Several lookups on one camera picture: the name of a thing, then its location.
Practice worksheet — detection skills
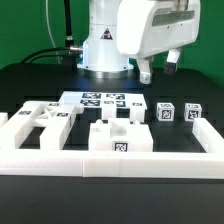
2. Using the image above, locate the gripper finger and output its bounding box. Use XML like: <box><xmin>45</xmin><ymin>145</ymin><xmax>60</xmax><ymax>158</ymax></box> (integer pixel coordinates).
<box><xmin>164</xmin><ymin>48</ymin><xmax>182</xmax><ymax>75</ymax></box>
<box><xmin>137</xmin><ymin>57</ymin><xmax>153</xmax><ymax>84</ymax></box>

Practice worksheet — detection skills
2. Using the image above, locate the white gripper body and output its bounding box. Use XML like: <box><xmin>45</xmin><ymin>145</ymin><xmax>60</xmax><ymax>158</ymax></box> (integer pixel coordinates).
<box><xmin>117</xmin><ymin>0</ymin><xmax>201</xmax><ymax>59</ymax></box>

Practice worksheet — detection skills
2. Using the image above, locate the white chair seat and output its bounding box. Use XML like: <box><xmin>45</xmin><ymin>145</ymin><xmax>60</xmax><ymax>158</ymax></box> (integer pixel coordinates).
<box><xmin>88</xmin><ymin>118</ymin><xmax>153</xmax><ymax>152</ymax></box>

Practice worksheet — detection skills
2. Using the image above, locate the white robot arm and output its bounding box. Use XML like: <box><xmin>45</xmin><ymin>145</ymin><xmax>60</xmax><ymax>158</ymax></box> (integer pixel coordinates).
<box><xmin>78</xmin><ymin>0</ymin><xmax>201</xmax><ymax>84</ymax></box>

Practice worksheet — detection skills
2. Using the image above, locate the white marker sheet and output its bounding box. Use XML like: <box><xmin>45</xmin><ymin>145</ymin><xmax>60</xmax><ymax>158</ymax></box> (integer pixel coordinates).
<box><xmin>59</xmin><ymin>91</ymin><xmax>147</xmax><ymax>109</ymax></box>

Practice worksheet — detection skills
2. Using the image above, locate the white part at left edge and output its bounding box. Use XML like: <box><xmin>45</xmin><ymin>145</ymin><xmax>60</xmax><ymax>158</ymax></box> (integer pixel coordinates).
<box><xmin>0</xmin><ymin>112</ymin><xmax>8</xmax><ymax>128</ymax></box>

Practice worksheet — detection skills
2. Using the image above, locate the white U-shaped fence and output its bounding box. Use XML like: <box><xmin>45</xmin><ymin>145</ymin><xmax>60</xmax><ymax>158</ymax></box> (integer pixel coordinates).
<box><xmin>0</xmin><ymin>124</ymin><xmax>224</xmax><ymax>179</ymax></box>

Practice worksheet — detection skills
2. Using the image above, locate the black cable bundle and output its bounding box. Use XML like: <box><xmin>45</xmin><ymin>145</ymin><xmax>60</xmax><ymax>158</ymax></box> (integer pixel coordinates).
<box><xmin>20</xmin><ymin>0</ymin><xmax>84</xmax><ymax>65</ymax></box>

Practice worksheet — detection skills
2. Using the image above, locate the thin white cable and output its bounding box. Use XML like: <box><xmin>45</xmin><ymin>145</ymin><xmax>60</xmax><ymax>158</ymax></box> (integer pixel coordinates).
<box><xmin>45</xmin><ymin>0</ymin><xmax>63</xmax><ymax>64</ymax></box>

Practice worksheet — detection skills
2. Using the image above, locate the white chair back frame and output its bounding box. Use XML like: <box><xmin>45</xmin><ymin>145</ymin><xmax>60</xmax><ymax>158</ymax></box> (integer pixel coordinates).
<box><xmin>0</xmin><ymin>101</ymin><xmax>84</xmax><ymax>150</ymax></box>

